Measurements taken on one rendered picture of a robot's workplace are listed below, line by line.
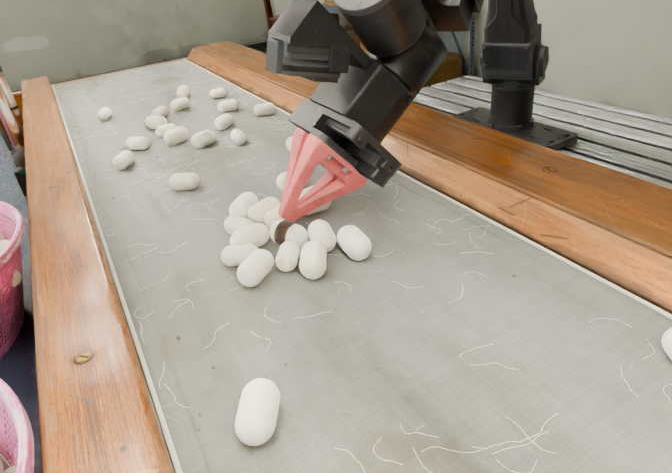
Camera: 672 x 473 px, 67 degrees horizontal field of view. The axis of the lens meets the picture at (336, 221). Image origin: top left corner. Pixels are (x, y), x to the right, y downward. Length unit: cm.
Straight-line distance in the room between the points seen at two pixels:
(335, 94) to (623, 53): 225
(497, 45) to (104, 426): 66
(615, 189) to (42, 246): 48
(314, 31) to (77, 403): 29
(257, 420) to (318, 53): 27
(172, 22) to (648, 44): 376
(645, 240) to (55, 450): 38
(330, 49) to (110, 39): 453
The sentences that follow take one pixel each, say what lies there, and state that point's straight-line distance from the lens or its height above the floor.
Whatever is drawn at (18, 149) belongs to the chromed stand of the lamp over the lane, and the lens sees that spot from 88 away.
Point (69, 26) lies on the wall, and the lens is 487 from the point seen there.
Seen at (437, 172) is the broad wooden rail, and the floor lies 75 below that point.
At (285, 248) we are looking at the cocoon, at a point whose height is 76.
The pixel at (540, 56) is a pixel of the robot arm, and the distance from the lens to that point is 79.
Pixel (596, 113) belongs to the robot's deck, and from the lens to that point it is 96.
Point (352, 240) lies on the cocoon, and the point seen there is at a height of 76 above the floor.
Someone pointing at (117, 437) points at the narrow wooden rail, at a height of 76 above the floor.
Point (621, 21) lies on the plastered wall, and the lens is 262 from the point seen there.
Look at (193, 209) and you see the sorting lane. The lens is 54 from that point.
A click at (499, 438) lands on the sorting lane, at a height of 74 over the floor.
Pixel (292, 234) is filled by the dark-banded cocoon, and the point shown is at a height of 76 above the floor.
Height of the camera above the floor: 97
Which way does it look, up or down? 29 degrees down
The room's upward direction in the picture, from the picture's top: 7 degrees counter-clockwise
